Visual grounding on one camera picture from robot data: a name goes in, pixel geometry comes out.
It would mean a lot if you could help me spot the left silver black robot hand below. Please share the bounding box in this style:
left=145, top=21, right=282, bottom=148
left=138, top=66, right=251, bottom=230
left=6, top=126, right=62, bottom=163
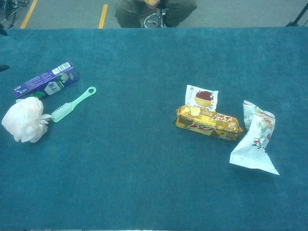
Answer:
left=0, top=24, right=10, bottom=73

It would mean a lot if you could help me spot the purple toothpaste box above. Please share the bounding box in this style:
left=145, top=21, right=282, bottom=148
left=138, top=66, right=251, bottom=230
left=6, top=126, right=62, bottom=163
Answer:
left=13, top=60, right=80, bottom=99

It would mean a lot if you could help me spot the white bath loofah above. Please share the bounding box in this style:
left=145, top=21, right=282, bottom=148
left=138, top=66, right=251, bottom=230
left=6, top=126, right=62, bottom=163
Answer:
left=1, top=96, right=52, bottom=143

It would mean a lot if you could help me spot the light green brush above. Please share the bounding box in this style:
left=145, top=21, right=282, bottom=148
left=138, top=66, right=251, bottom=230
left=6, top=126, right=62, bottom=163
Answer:
left=51, top=86, right=97, bottom=123

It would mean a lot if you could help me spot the small white pastry packet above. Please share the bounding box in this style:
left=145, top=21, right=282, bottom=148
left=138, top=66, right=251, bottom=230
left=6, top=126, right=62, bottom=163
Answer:
left=184, top=84, right=219, bottom=113

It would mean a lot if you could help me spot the gold foil snack pack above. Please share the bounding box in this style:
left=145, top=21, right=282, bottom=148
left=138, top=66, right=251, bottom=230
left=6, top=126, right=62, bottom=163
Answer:
left=172, top=104, right=244, bottom=142

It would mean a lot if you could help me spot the white and red snack bag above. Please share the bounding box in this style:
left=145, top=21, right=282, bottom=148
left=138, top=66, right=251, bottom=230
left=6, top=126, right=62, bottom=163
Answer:
left=229, top=100, right=280, bottom=176

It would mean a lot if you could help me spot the dark metal rack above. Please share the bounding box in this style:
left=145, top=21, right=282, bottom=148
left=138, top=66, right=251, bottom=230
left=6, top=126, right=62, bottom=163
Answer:
left=0, top=0, right=31, bottom=29

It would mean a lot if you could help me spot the seated person in green trousers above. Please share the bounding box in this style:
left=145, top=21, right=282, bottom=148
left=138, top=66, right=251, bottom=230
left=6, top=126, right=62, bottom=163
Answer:
left=115, top=0, right=198, bottom=28

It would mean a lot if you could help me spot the chrome stool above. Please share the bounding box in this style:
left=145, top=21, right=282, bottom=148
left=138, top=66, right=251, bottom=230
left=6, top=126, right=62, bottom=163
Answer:
left=143, top=7, right=170, bottom=28

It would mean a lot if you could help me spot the teal table cloth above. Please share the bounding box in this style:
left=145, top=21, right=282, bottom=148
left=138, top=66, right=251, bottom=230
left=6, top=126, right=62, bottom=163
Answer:
left=0, top=27, right=308, bottom=231

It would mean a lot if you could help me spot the black tripod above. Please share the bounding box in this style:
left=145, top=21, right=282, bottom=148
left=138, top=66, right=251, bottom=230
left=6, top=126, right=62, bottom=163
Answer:
left=285, top=2, right=308, bottom=27

